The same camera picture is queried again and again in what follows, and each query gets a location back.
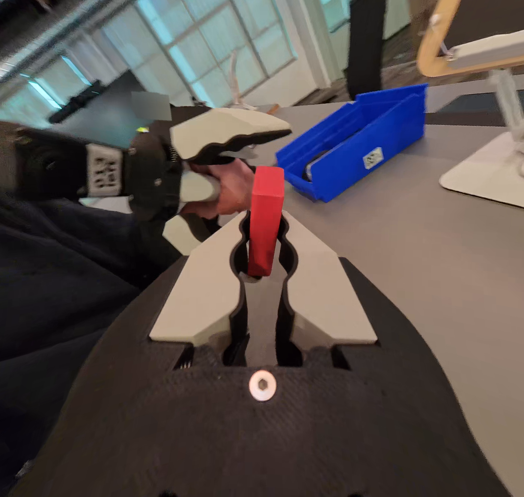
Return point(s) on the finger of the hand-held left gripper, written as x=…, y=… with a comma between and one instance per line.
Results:
x=187, y=233
x=229, y=130

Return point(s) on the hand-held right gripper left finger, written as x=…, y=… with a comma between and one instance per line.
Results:
x=196, y=300

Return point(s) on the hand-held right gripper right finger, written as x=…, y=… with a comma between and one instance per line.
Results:
x=327, y=300

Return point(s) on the red toy block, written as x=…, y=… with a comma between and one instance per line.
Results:
x=266, y=218

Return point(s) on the person's left hand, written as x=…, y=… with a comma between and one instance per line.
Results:
x=237, y=190

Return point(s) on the person's dark clothing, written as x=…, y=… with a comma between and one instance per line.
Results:
x=57, y=300

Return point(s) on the blue plastic bin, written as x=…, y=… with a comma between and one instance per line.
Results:
x=368, y=149

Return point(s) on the black pillar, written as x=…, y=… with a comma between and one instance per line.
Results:
x=367, y=42

